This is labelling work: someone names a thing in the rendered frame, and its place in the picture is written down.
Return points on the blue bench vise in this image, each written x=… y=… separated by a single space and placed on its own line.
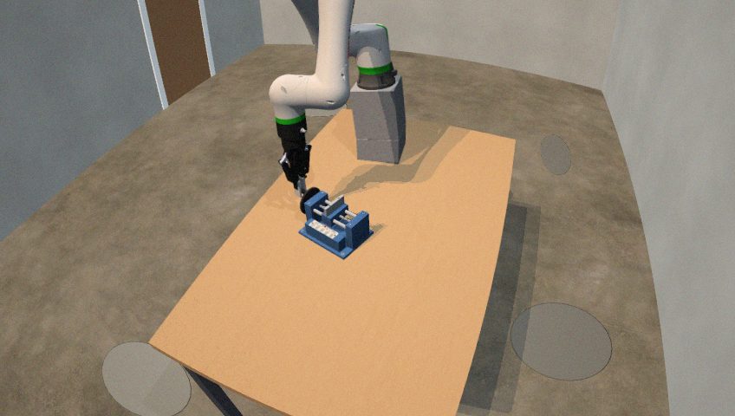
x=333 y=238

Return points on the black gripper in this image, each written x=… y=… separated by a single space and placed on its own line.
x=294 y=151

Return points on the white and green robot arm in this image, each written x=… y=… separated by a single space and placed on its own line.
x=328 y=88

